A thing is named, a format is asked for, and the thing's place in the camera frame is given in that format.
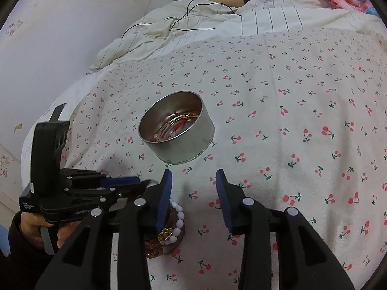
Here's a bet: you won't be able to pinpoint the white bead bracelet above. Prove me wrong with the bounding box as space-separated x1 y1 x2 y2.
160 198 186 245

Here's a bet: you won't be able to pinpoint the person left hand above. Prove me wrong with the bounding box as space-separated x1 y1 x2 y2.
19 211 83 250

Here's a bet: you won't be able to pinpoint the round silver metal tin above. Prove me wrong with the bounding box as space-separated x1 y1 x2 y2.
138 91 215 165

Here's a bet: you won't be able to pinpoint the black charging cable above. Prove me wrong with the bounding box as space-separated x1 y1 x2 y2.
122 0 243 36

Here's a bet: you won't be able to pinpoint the black phone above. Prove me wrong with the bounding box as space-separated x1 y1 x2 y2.
49 103 67 122

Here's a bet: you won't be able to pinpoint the cherry print bed sheet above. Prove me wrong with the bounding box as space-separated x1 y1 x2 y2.
60 28 386 289

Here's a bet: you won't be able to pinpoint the striped white duvet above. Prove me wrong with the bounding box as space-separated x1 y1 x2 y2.
89 0 386 73

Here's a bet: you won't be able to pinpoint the red string bracelet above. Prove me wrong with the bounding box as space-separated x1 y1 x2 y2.
151 117 198 143

